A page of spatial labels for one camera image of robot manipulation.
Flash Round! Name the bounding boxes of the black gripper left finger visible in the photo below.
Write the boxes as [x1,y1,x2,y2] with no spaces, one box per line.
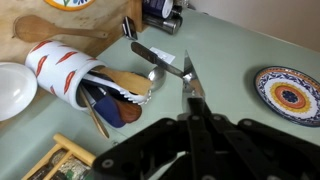
[93,97,214,180]

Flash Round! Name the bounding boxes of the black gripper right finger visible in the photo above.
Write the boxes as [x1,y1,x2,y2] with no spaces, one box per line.
[196,98,320,180]

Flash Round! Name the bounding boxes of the metal spatula dark handle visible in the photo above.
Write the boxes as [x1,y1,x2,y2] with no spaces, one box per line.
[130,41,206,101]

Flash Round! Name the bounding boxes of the white bucket red chillies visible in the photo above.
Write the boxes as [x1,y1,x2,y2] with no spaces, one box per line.
[24,40,108,111]

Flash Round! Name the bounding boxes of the dark brown wooden spoon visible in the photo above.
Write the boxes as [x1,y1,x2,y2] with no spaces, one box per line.
[114,99,143,124]

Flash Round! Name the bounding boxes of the white slotted utensil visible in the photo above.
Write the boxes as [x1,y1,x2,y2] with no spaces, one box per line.
[83,73,152,106]

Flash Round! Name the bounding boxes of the blue utensil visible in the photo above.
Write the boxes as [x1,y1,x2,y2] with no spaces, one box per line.
[89,89,127,129]

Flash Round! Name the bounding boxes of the thin wooden stick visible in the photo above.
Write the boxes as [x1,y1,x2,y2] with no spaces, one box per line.
[79,87,110,140]

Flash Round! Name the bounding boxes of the metal ladle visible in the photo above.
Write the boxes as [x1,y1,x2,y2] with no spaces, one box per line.
[147,65,167,93]

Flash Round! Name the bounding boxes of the wooden turner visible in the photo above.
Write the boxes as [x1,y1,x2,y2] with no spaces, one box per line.
[94,65,153,97]

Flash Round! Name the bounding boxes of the wooden spice rack small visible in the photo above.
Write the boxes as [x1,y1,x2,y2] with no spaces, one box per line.
[21,133,98,180]

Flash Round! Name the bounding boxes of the glass spice jar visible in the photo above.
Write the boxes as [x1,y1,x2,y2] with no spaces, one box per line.
[58,156,92,180]

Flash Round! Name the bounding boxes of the small black object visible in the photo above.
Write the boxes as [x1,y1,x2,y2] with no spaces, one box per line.
[121,15,139,41]

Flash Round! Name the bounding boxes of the steel pepper grinder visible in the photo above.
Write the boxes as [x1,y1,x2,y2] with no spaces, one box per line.
[143,13,183,36]

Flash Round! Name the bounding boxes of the dark navy bottle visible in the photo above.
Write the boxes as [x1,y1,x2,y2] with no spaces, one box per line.
[143,0,175,20]

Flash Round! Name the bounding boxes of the white ceramic bowl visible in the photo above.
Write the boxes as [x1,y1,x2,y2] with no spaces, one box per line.
[0,62,38,122]

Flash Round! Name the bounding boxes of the colourful floral ceramic plate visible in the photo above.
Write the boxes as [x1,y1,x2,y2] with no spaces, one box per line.
[44,0,96,12]

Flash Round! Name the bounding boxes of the light wooden spoon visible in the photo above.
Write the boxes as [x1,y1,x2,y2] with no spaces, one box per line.
[13,14,109,43]

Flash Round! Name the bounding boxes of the decorative wall plate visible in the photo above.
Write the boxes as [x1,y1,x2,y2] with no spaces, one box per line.
[254,65,320,128]

